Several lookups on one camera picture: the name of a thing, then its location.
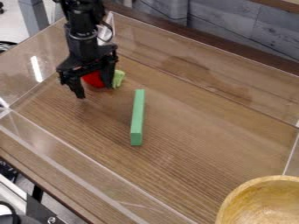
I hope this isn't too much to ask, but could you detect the red plush fruit green stem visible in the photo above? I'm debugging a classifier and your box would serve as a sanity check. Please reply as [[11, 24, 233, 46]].
[[81, 70, 126, 88]]

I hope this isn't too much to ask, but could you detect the green rectangular block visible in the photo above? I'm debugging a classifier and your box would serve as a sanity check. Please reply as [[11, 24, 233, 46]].
[[129, 89, 145, 146]]

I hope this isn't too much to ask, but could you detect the black equipment with screw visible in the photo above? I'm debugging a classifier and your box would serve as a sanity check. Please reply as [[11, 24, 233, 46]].
[[21, 196, 66, 224]]

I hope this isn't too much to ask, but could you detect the clear acrylic corner bracket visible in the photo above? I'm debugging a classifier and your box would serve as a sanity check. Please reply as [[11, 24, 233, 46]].
[[97, 12, 114, 46]]

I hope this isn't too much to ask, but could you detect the black cable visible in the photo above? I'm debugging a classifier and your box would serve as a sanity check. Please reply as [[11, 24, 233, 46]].
[[0, 200, 22, 224]]

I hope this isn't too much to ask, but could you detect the wooden bowl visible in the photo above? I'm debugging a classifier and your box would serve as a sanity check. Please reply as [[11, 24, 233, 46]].
[[214, 175, 299, 224]]

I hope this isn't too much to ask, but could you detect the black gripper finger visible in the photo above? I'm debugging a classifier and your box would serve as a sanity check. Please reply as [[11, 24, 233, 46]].
[[100, 60, 116, 88], [66, 75, 85, 99]]

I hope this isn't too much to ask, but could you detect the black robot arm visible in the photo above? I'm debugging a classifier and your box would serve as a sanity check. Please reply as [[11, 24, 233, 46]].
[[53, 0, 117, 99]]

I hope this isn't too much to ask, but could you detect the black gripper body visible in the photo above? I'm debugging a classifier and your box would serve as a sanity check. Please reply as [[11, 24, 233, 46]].
[[56, 35, 117, 85]]

